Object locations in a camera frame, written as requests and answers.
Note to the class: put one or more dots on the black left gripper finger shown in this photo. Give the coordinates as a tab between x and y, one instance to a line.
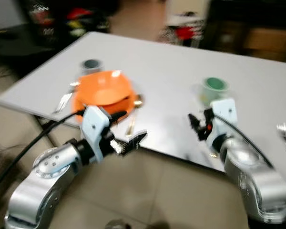
118	116
134	141

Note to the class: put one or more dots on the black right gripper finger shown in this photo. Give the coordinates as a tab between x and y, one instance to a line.
194	119
200	132

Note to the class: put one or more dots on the orange plate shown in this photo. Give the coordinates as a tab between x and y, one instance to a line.
126	107

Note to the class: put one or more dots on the gold spoon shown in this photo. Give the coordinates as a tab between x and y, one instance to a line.
137	100

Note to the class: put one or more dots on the orange bowl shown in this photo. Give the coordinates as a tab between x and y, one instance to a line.
105	88

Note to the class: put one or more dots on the green cup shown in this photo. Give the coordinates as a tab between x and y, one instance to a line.
214	88

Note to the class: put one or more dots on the grey cup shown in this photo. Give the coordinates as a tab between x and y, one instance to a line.
91	66

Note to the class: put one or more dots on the brown cardboard box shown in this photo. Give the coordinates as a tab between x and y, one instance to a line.
264	40

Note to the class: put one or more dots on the white chair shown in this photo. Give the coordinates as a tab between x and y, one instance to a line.
186	16

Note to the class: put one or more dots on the black low table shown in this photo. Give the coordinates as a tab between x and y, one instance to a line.
19	45

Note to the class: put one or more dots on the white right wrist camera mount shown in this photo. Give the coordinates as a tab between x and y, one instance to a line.
224	114

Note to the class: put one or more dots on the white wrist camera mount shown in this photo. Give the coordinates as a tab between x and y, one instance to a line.
224	114
93	126

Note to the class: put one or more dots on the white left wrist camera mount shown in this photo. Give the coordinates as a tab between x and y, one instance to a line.
93	126

